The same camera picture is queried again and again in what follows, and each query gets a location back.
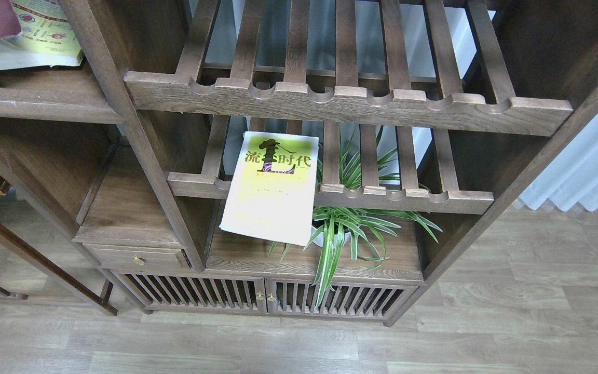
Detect green blue illustrated book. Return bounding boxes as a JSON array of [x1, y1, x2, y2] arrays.
[[0, 1, 84, 70]]

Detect white curtain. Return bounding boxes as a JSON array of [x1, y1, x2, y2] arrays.
[[520, 114, 598, 211]]

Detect slatted cabinet door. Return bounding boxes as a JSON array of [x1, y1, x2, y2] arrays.
[[264, 279, 416, 321], [115, 271, 267, 315]]

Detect left slatted cabinet door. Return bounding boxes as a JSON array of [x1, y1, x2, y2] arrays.
[[115, 271, 267, 315]]

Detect dark wooden bookshelf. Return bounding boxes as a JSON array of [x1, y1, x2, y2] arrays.
[[0, 1, 598, 326]]

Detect yellow white book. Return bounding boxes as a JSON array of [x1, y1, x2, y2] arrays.
[[219, 131, 319, 246]]

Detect dark wooden side furniture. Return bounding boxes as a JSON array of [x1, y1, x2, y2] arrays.
[[0, 145, 119, 316]]

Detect wooden drawer brass knob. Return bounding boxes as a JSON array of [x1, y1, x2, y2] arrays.
[[84, 243, 193, 271]]

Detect right slatted cabinet door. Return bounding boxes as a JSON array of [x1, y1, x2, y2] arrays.
[[264, 279, 416, 321]]

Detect white plant pot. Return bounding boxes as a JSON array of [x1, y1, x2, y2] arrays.
[[311, 227, 351, 248]]

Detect green spider plant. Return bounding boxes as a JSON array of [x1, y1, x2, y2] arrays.
[[269, 125, 443, 308]]

